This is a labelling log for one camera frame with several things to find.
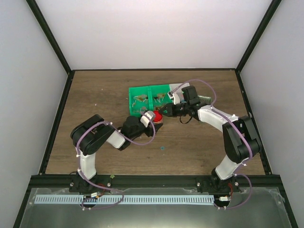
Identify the clear plastic jar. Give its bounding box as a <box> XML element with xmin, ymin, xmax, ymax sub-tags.
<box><xmin>153</xmin><ymin>119</ymin><xmax>163</xmax><ymax>125</ymax></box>

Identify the red jar lid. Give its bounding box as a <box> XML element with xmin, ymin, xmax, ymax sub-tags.
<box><xmin>153</xmin><ymin>110</ymin><xmax>163</xmax><ymax>120</ymax></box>

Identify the white candy bin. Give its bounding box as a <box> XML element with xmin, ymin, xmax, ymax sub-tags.
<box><xmin>169</xmin><ymin>83</ymin><xmax>190</xmax><ymax>96</ymax></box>

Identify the green plastic scoop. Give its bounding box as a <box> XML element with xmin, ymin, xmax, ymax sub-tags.
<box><xmin>198</xmin><ymin>95</ymin><xmax>212</xmax><ymax>105</ymax></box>

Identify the green double candy bin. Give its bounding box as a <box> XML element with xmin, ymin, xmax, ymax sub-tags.
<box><xmin>129</xmin><ymin>84</ymin><xmax>172</xmax><ymax>117</ymax></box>

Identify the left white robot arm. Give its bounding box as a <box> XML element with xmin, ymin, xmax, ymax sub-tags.
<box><xmin>70</xmin><ymin>111</ymin><xmax>163</xmax><ymax>192</ymax></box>

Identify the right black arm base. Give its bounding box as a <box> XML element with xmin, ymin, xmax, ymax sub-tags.
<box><xmin>195</xmin><ymin>169</ymin><xmax>239</xmax><ymax>193</ymax></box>

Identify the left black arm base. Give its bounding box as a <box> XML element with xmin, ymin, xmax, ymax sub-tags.
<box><xmin>69</xmin><ymin>171</ymin><xmax>112</xmax><ymax>193</ymax></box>

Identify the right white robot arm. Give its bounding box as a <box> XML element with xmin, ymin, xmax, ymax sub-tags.
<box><xmin>159</xmin><ymin>85</ymin><xmax>262</xmax><ymax>191</ymax></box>

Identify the black aluminium front beam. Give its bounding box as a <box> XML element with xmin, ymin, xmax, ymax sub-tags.
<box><xmin>28</xmin><ymin>174</ymin><xmax>283</xmax><ymax>189</ymax></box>

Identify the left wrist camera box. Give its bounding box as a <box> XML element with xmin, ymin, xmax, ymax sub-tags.
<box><xmin>140</xmin><ymin>111</ymin><xmax>155</xmax><ymax>127</ymax></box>

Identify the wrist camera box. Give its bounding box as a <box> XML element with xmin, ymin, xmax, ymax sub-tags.
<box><xmin>167</xmin><ymin>91</ymin><xmax>181</xmax><ymax>105</ymax></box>
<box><xmin>140</xmin><ymin>111</ymin><xmax>155</xmax><ymax>127</ymax></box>

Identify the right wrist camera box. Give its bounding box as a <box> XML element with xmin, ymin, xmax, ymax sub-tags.
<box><xmin>167</xmin><ymin>91</ymin><xmax>181</xmax><ymax>105</ymax></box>

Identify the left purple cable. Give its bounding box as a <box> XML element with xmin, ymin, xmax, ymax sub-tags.
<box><xmin>75</xmin><ymin>121</ymin><xmax>159</xmax><ymax>211</ymax></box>

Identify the purple cable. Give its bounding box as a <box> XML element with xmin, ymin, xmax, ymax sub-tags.
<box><xmin>75</xmin><ymin>121</ymin><xmax>159</xmax><ymax>211</ymax></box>
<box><xmin>170</xmin><ymin>78</ymin><xmax>253</xmax><ymax>210</ymax></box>

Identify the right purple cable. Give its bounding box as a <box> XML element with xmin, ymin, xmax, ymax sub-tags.
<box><xmin>170</xmin><ymin>78</ymin><xmax>253</xmax><ymax>210</ymax></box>

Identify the light blue slotted rail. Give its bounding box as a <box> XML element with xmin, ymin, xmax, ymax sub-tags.
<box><xmin>34</xmin><ymin>195</ymin><xmax>214</xmax><ymax>205</ymax></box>

